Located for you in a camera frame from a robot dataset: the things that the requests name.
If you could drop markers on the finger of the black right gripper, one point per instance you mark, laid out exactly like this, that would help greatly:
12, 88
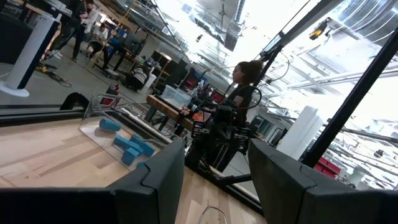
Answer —
214, 157
228, 157

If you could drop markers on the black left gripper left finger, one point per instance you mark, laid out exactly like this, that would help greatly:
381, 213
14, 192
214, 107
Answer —
93, 205

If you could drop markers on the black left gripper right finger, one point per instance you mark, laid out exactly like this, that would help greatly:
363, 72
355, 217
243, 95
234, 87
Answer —
311, 205

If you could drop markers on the small blue block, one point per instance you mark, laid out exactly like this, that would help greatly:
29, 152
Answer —
140, 164
130, 156

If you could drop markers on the long blue block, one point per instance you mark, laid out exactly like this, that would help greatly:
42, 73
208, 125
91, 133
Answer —
147, 150

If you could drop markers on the blue rectangular block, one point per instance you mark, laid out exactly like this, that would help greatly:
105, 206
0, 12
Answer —
136, 147
121, 142

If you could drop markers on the blue cylinder block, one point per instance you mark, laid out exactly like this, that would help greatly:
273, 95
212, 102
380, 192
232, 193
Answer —
109, 125

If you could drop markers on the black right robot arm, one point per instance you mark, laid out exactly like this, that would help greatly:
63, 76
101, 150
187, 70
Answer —
225, 113

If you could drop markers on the red storage bin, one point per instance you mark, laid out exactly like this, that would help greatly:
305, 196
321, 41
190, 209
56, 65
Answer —
326, 168

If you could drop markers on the person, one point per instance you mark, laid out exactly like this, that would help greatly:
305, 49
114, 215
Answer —
79, 21
244, 90
99, 39
136, 77

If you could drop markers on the clear plastic bin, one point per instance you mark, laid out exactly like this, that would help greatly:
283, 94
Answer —
93, 137
213, 208

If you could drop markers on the clear storage tub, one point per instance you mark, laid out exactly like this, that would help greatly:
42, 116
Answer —
175, 96

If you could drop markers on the wooden workbench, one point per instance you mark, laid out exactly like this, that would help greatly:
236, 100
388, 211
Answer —
164, 109

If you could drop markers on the red black toolbox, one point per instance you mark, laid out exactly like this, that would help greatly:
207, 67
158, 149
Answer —
112, 90

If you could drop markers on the yellow black hanging device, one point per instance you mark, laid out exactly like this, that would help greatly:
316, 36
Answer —
318, 29

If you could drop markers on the black cabinet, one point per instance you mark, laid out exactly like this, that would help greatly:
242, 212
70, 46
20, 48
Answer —
12, 40

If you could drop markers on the black arched bracket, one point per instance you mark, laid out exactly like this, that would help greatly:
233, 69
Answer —
74, 99

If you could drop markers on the black metal rig frame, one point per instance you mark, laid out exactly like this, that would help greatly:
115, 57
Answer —
357, 93

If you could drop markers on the white pedestal stand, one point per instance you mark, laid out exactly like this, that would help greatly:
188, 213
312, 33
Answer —
28, 56

